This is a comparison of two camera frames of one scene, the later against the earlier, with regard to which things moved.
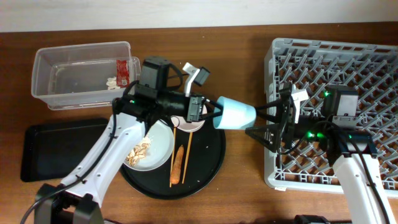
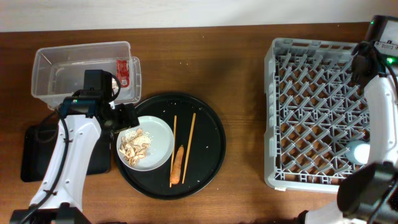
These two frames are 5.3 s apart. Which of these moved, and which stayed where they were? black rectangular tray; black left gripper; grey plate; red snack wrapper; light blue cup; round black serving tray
Moved: black left gripper; light blue cup
Stayed: red snack wrapper; round black serving tray; black rectangular tray; grey plate
